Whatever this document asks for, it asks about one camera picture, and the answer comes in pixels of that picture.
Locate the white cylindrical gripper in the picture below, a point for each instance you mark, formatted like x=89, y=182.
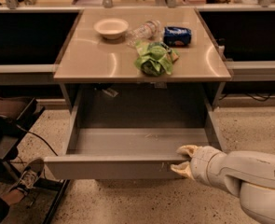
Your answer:
x=202, y=163

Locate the grey top drawer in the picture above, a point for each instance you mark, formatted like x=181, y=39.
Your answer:
x=134, y=135

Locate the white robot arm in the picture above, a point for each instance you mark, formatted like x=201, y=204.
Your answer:
x=247, y=175

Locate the grey drawer cabinet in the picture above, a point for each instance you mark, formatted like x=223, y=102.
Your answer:
x=90, y=59

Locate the green chip bag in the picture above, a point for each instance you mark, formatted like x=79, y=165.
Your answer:
x=155, y=58

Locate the blue soda can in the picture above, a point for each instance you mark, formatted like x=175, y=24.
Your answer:
x=176, y=36

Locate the clear plastic water bottle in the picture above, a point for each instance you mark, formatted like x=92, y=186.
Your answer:
x=148, y=30

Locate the white bowl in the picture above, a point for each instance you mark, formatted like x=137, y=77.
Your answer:
x=111, y=28

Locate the grey sneaker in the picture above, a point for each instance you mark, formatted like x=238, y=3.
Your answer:
x=30, y=175

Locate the black cart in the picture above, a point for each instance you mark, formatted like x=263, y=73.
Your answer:
x=14, y=112

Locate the person's leg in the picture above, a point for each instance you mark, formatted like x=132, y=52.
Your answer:
x=6, y=200

